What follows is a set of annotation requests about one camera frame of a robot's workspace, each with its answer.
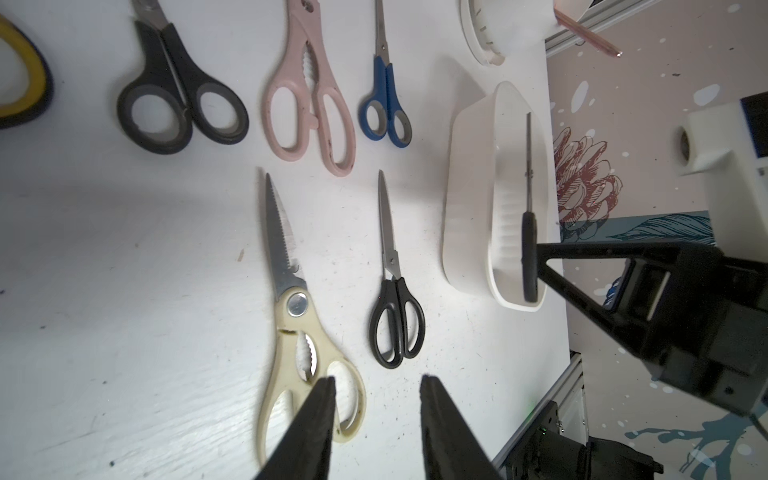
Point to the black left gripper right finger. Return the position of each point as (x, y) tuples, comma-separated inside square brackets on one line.
[(450, 450)]

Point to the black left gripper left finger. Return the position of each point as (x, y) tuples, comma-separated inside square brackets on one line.
[(304, 453)]

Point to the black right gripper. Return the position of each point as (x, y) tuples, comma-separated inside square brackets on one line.
[(696, 317)]

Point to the white handled scissors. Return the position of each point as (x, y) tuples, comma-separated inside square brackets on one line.
[(295, 314)]

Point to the large black scissors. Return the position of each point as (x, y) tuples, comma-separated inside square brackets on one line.
[(394, 296)]

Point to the blue handled scissors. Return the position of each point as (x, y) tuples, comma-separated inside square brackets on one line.
[(381, 114)]

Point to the pink kitchen scissors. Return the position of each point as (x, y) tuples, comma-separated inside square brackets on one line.
[(306, 72)]

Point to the black handled scissors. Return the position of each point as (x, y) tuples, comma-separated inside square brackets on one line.
[(172, 75)]

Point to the yellow handled scissors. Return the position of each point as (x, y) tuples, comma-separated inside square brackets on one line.
[(40, 89)]

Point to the white plastic storage box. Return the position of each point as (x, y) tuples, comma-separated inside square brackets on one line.
[(498, 169)]

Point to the white round container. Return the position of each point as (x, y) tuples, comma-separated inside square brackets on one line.
[(496, 30)]

